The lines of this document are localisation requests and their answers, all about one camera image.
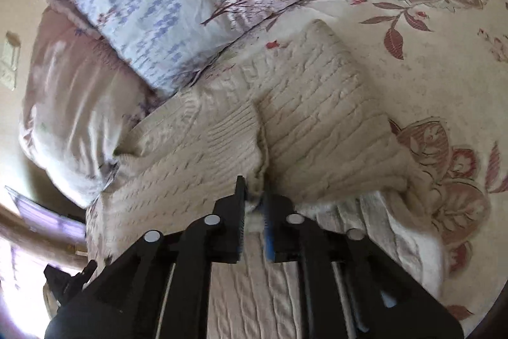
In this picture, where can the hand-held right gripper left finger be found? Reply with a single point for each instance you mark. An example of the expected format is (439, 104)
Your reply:
(239, 212)

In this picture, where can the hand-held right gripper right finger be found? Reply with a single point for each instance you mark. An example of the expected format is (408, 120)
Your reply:
(269, 231)

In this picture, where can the pink pillow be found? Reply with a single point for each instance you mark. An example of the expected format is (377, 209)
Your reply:
(75, 96)

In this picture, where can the floral bed sheet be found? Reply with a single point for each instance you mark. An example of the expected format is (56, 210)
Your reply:
(436, 57)

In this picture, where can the white wall switch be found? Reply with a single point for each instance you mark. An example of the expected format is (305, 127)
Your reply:
(8, 61)

